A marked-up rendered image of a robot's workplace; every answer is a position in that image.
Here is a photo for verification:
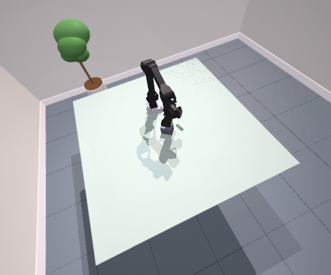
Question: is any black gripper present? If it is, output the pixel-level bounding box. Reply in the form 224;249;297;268
161;109;173;127

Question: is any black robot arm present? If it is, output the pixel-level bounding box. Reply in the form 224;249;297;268
141;59;182;119

